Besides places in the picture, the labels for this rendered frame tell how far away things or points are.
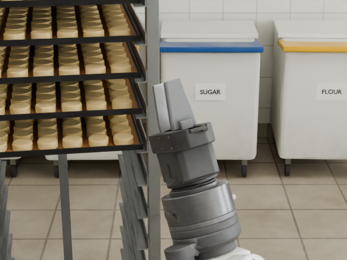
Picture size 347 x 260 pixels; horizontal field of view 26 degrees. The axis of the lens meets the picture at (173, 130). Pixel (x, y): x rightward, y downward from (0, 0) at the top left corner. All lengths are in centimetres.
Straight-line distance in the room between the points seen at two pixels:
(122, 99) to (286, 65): 220
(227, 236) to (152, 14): 91
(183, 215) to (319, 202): 310
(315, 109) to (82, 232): 140
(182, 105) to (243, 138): 316
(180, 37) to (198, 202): 329
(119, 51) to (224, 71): 202
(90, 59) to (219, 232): 104
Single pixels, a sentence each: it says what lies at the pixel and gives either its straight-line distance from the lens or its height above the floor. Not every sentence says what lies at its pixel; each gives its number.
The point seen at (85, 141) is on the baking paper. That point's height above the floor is 104.
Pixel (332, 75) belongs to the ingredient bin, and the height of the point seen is 61.
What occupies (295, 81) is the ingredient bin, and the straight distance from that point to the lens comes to 401.
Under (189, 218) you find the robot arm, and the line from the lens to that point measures 91.
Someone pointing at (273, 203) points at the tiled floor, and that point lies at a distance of 395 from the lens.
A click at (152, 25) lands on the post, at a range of 175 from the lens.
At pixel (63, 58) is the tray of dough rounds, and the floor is 124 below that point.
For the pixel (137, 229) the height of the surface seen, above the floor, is 77.
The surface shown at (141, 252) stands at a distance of 212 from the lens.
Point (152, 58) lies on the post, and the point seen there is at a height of 128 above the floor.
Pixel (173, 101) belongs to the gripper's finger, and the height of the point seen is 145.
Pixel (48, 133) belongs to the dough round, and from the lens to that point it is 192.
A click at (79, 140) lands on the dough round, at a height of 106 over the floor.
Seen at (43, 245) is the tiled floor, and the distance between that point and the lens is 358.
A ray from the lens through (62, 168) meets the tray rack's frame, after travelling 253.
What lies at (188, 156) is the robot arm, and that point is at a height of 139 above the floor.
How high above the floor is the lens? 175
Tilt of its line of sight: 21 degrees down
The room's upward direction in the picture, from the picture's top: straight up
